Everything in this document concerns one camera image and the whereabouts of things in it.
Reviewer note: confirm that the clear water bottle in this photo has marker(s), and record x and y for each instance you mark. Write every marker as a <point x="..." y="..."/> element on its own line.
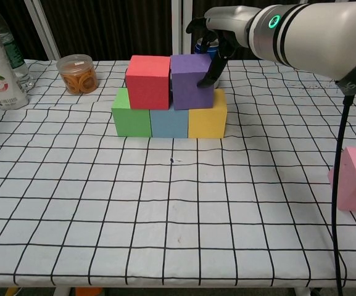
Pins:
<point x="15" y="58"/>

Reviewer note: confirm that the yellow foam cube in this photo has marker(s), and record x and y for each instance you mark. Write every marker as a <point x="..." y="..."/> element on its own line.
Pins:
<point x="207" y="123"/>

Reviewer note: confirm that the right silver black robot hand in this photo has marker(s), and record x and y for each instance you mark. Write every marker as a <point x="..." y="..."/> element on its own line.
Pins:
<point x="230" y="18"/>

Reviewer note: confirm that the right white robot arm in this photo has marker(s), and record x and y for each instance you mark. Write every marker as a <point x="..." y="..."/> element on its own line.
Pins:
<point x="319" y="37"/>

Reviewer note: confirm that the light blue foam cube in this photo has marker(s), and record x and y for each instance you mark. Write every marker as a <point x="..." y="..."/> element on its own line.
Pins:
<point x="169" y="123"/>

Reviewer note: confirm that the clear jar of rubber bands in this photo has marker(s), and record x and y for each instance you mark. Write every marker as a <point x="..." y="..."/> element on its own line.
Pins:
<point x="79" y="77"/>

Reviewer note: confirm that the green foam cube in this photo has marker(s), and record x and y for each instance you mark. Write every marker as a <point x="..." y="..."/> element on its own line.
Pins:
<point x="131" y="121"/>

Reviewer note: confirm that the white black grid tablecloth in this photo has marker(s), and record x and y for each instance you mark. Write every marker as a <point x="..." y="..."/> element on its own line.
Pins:
<point x="177" y="216"/>

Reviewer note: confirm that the blue soda can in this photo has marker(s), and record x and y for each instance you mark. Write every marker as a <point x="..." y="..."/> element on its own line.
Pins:
<point x="197" y="48"/>

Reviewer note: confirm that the red foam cube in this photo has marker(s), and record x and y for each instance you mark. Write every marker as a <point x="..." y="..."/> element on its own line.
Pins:
<point x="148" y="83"/>

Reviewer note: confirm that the purple foam cube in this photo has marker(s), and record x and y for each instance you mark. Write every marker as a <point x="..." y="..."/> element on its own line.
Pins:
<point x="187" y="86"/>

